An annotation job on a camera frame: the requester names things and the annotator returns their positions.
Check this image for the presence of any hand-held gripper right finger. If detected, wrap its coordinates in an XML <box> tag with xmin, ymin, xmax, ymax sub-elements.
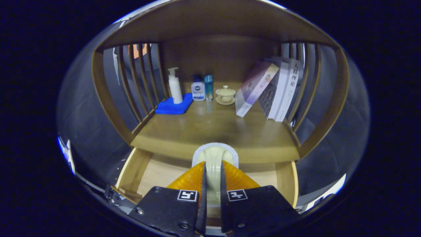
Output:
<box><xmin>220</xmin><ymin>160</ymin><xmax>300</xmax><ymax>235</ymax></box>

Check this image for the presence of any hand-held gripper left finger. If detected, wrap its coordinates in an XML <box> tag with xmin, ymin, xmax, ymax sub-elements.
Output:
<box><xmin>128</xmin><ymin>161</ymin><xmax>207</xmax><ymax>236</ymax></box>

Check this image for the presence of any brown wooden drawer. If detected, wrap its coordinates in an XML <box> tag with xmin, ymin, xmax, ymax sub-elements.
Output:
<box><xmin>115</xmin><ymin>147</ymin><xmax>299</xmax><ymax>227</ymax></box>

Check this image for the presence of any green handled scrub sponge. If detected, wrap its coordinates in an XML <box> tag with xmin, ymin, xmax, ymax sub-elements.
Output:
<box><xmin>192</xmin><ymin>142</ymin><xmax>239</xmax><ymax>206</ymax></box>

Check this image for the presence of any wooden countertop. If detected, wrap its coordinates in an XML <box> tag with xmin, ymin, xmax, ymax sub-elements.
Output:
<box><xmin>131</xmin><ymin>92</ymin><xmax>300</xmax><ymax>164</ymax></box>

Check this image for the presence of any brown wooden cabinet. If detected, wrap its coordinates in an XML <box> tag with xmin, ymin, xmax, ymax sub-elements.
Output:
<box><xmin>91</xmin><ymin>0</ymin><xmax>350</xmax><ymax>165</ymax></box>

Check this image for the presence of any blue folded cloth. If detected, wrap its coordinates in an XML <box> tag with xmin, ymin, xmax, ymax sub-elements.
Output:
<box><xmin>155</xmin><ymin>93</ymin><xmax>194</xmax><ymax>115</ymax></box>

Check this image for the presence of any dark patterned book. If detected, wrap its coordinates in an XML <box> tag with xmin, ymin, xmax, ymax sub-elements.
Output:
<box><xmin>258</xmin><ymin>79</ymin><xmax>277</xmax><ymax>118</ymax></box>

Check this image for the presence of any beige lidded tea bowl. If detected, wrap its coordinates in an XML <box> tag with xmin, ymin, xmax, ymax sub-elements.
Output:
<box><xmin>215</xmin><ymin>85</ymin><xmax>236</xmax><ymax>106</ymax></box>

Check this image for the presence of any white lotion bottle blue cap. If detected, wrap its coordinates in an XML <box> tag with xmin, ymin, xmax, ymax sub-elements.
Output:
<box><xmin>191</xmin><ymin>75</ymin><xmax>206</xmax><ymax>101</ymax></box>

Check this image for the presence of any purple and white book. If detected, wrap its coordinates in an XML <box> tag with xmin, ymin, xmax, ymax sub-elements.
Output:
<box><xmin>235</xmin><ymin>61</ymin><xmax>280</xmax><ymax>118</ymax></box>

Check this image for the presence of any white pump bottle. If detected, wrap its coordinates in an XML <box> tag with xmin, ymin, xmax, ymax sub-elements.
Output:
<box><xmin>168</xmin><ymin>67</ymin><xmax>183</xmax><ymax>104</ymax></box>

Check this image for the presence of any plain white book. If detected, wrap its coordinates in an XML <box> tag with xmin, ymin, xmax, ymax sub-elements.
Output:
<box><xmin>268</xmin><ymin>59</ymin><xmax>290</xmax><ymax>120</ymax></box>

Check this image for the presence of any white book black lettering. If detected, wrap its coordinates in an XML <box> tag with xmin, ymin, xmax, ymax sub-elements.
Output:
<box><xmin>276</xmin><ymin>59</ymin><xmax>302</xmax><ymax>122</ymax></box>

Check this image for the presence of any slim teal bottle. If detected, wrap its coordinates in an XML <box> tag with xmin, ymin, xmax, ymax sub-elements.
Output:
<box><xmin>204</xmin><ymin>75</ymin><xmax>213</xmax><ymax>101</ymax></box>

